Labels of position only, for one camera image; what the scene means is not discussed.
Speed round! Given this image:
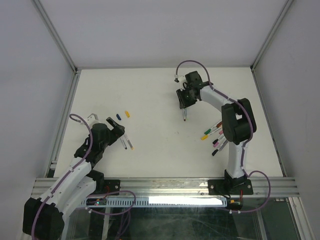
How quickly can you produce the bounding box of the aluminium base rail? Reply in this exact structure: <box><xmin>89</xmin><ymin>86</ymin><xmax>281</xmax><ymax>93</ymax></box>
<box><xmin>32</xmin><ymin>177</ymin><xmax>300</xmax><ymax>201</ymax></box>

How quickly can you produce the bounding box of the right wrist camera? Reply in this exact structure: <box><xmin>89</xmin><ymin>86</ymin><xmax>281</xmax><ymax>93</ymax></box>
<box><xmin>174</xmin><ymin>74</ymin><xmax>187</xmax><ymax>88</ymax></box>

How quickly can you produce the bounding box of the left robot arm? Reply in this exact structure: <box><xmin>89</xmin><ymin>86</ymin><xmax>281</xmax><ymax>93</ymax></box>
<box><xmin>22</xmin><ymin>113</ymin><xmax>125</xmax><ymax>240</ymax></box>

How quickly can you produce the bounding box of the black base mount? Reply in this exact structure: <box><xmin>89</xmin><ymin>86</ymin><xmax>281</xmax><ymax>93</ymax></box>
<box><xmin>86</xmin><ymin>170</ymin><xmax>121</xmax><ymax>195</ymax></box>
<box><xmin>207</xmin><ymin>170</ymin><xmax>254</xmax><ymax>198</ymax></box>

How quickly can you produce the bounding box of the yellow pen cap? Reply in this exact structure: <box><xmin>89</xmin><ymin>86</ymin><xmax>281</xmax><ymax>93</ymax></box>
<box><xmin>124</xmin><ymin>110</ymin><xmax>130</xmax><ymax>118</ymax></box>

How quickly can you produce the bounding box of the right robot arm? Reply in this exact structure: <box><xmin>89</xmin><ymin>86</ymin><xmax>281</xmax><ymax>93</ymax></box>
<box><xmin>174</xmin><ymin>71</ymin><xmax>257</xmax><ymax>194</ymax></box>

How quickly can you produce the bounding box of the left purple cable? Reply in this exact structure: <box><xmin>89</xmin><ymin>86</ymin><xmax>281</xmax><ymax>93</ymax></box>
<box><xmin>31</xmin><ymin>113</ymin><xmax>137</xmax><ymax>240</ymax></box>

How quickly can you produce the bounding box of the blue cap marker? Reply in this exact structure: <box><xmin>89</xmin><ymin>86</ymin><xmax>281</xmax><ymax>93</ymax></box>
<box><xmin>120</xmin><ymin>137</ymin><xmax>128</xmax><ymax>150</ymax></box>

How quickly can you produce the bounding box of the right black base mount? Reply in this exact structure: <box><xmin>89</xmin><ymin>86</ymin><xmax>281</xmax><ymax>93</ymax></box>
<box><xmin>207</xmin><ymin>170</ymin><xmax>254</xmax><ymax>198</ymax></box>

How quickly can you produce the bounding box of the magenta cap marker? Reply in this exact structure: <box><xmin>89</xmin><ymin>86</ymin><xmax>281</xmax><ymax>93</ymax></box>
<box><xmin>212</xmin><ymin>134</ymin><xmax>226</xmax><ymax>148</ymax></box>

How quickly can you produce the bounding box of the black cap marker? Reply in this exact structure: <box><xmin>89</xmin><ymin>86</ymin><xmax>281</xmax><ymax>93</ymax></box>
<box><xmin>211</xmin><ymin>140</ymin><xmax>229</xmax><ymax>156</ymax></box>

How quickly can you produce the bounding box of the light green cap marker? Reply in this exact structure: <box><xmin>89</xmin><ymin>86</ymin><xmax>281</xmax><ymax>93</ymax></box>
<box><xmin>184</xmin><ymin>108</ymin><xmax>187</xmax><ymax>121</ymax></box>

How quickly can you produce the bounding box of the white slotted cable duct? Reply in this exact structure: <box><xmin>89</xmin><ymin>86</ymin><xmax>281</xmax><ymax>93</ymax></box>
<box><xmin>80</xmin><ymin>196</ymin><xmax>227</xmax><ymax>208</ymax></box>

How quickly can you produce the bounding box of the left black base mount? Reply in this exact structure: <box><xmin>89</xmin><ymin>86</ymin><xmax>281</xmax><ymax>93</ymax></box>
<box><xmin>86</xmin><ymin>170</ymin><xmax>121</xmax><ymax>195</ymax></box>

